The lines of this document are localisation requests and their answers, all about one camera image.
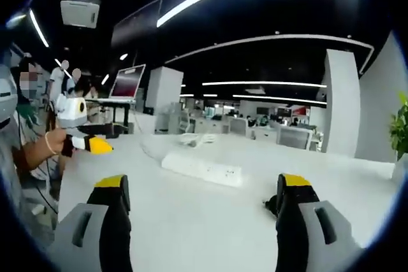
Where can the ceiling air conditioner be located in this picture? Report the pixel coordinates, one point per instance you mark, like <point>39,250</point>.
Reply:
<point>80,11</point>

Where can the person's left hand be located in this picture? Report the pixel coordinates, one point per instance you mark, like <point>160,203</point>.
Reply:
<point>57,141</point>

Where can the wide white pillar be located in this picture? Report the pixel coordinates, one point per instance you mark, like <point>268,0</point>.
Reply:
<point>164,90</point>

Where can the grey worn device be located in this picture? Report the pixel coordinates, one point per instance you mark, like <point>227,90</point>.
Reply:
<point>7,97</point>

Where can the white-framed screen on stand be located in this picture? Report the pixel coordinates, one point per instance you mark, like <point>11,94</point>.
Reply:
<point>127,81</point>

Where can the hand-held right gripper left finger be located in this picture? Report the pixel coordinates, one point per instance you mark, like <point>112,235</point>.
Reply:
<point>105,221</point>

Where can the small black object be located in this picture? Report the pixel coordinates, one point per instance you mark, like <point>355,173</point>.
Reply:
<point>271,205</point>

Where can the black hanging ceiling panel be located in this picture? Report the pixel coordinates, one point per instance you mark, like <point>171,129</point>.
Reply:
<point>135,25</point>

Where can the white power strip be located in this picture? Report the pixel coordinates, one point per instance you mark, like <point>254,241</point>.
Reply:
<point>204,168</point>

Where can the green potted plant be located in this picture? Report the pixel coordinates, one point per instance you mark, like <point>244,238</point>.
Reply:
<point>400,125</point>

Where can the person's grey clothing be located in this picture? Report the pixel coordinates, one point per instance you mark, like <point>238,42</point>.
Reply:
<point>16,189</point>

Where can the white plant pot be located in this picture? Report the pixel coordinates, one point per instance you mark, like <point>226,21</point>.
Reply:
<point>401,171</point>

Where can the white standing desk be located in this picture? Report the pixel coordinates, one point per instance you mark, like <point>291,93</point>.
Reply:
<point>113,106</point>

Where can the straight ceiling light strip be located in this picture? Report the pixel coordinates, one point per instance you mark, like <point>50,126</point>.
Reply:
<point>280,98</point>
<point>264,83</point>

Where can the row of office workstations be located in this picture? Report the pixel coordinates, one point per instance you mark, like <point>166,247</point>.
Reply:
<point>248,125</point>

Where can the short ceiling light strip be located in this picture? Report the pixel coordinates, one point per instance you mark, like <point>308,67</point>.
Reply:
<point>39,27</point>

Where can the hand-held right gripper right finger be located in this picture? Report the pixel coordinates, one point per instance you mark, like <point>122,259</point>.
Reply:
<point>303,221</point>

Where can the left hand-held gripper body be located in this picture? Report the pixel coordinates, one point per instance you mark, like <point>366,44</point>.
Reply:
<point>70,111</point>

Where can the tall white pillar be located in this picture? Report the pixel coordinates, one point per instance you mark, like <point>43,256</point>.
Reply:
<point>341,103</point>

